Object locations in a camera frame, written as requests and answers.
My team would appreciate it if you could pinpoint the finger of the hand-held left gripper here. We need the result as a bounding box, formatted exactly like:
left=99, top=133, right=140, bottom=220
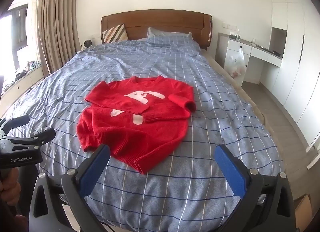
left=5, top=128, right=56, bottom=147
left=0, top=115, right=30, bottom=135

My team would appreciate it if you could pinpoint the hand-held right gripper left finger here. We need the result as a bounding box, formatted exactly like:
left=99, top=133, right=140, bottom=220
left=29, top=144, right=111, bottom=232

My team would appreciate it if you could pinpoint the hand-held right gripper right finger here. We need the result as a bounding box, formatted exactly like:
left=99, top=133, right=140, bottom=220
left=214, top=144, right=297, bottom=232

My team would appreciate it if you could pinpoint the red knitted sweater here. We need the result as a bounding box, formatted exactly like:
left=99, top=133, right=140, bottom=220
left=77, top=76, right=197, bottom=174

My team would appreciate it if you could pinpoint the person's left hand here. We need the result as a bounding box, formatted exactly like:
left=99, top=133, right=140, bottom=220
left=0, top=168, right=22, bottom=193

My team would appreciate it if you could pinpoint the blue checked duvet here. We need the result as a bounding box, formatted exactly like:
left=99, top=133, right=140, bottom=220
left=0, top=39, right=285, bottom=232

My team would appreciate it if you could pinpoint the pile of clutter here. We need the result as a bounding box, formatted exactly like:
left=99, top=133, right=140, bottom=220
left=2, top=59, right=42, bottom=87

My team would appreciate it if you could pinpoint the cardboard box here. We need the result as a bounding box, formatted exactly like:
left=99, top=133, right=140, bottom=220
left=292, top=193, right=316, bottom=232

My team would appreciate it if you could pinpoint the beige bed base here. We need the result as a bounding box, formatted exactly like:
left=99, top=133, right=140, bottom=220
left=205, top=49, right=267, bottom=125

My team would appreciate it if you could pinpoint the window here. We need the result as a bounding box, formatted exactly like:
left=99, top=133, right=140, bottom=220
left=0, top=4, right=28, bottom=72

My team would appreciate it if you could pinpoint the beige curtain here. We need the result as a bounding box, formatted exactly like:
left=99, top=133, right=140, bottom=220
left=37, top=0, right=80, bottom=77

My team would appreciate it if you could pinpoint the white plastic bag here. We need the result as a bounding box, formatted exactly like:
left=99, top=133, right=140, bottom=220
left=224, top=46, right=245, bottom=77

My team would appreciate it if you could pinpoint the white desk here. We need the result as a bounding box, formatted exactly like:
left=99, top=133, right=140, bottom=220
left=217, top=32, right=283, bottom=85

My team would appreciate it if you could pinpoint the striped cushion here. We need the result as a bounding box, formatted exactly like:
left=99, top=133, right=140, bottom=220
left=102, top=24, right=128, bottom=44

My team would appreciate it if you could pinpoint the white wardrobe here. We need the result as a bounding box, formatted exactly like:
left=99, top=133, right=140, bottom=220
left=260, top=0, right=320, bottom=147

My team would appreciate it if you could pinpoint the blue pillow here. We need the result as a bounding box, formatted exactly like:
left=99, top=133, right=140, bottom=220
left=146, top=27, right=193, bottom=45

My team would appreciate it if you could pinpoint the wooden bed headboard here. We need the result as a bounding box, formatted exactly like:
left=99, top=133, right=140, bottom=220
left=101, top=9, right=213, bottom=50

